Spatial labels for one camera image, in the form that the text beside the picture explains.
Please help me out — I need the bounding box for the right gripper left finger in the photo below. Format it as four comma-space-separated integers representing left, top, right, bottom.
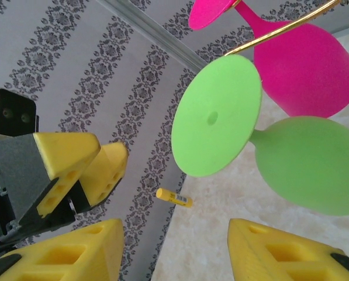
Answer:
0, 218, 125, 281

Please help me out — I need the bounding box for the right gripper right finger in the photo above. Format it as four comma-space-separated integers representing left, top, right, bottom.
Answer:
227, 218, 349, 281

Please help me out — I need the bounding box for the green wine glass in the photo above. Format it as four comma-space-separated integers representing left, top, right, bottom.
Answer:
171, 54, 349, 217

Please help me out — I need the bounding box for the pink wine glass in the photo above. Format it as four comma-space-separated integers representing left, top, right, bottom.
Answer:
188, 0, 349, 118

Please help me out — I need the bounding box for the yellow glue stick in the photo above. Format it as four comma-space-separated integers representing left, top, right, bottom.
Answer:
156, 188, 193, 208

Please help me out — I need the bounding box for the aluminium frame post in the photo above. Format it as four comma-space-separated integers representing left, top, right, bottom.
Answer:
95, 0, 209, 68

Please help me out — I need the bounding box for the gold wire wine glass rack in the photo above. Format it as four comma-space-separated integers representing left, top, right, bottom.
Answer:
223, 0, 349, 57

